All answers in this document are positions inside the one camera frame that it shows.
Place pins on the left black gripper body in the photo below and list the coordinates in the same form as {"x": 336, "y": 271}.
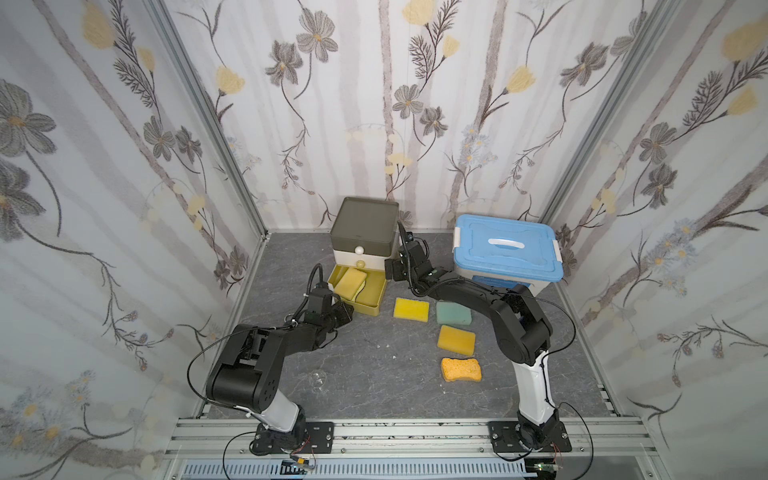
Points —
{"x": 339, "y": 311}

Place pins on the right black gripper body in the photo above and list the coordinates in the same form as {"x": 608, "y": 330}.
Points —
{"x": 398, "y": 267}

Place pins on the yellow green-backed scrub sponge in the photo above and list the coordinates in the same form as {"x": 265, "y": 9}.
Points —
{"x": 351, "y": 284}

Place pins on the yellow bottom drawer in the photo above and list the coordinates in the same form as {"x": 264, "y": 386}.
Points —
{"x": 369, "y": 301}

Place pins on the bright yellow thin sponge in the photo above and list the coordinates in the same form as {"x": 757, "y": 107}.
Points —
{"x": 414, "y": 310}

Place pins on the olive three-drawer cabinet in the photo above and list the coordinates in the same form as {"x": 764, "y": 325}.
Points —
{"x": 363, "y": 233}

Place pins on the green sponge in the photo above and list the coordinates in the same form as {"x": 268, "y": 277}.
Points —
{"x": 449, "y": 313}

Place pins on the orange bone-shaped sponge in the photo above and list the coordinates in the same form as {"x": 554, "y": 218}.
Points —
{"x": 461, "y": 370}

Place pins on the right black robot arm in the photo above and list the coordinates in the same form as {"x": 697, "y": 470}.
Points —
{"x": 522, "y": 331}

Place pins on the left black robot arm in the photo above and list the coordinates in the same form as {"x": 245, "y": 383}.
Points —
{"x": 246, "y": 377}

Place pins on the blue lidded storage box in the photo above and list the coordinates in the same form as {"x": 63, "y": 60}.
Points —
{"x": 504, "y": 252}

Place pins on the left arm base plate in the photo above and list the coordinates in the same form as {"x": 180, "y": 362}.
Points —
{"x": 306, "y": 437}

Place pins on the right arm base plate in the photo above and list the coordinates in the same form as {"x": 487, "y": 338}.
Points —
{"x": 525, "y": 437}

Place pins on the white slotted cable duct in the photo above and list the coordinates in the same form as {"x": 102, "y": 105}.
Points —
{"x": 403, "y": 468}

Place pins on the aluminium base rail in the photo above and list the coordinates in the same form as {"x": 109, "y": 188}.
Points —
{"x": 602, "y": 448}

